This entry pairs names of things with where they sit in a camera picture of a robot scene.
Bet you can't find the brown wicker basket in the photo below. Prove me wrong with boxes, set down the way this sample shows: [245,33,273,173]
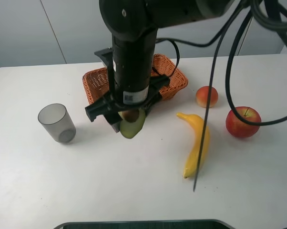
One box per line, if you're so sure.
[82,54,188,104]

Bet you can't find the yellow banana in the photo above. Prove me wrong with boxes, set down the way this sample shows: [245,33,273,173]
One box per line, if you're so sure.
[176,113,210,178]

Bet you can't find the orange peach half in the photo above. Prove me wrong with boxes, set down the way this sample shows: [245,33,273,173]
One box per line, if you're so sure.
[195,86,218,108]

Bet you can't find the grey translucent plastic cup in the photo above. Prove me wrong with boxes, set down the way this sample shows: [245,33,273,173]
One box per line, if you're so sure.
[38,103,76,144]

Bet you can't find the black thin cable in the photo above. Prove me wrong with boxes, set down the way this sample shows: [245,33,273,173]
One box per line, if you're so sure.
[193,0,253,193]

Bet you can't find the red apple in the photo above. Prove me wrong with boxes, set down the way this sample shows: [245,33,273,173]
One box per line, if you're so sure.
[225,106,261,138]

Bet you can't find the halved avocado with pit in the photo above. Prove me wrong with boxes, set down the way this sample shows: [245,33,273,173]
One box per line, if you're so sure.
[119,109,146,139]

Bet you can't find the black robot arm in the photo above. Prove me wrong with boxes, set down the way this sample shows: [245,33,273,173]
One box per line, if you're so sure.
[85,0,232,132]

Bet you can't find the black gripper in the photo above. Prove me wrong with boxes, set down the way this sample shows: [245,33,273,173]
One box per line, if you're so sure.
[85,49,170,133]

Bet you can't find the black thick cable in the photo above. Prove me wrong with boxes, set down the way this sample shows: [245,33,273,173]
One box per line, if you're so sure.
[155,0,287,126]

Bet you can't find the dark screen edge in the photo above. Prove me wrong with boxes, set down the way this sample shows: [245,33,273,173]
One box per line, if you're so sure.
[56,219,232,229]

